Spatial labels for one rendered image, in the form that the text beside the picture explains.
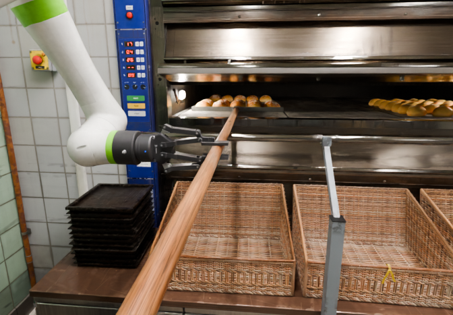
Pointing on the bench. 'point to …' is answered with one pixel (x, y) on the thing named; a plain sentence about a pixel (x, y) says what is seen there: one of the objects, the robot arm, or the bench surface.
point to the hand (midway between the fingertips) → (215, 150)
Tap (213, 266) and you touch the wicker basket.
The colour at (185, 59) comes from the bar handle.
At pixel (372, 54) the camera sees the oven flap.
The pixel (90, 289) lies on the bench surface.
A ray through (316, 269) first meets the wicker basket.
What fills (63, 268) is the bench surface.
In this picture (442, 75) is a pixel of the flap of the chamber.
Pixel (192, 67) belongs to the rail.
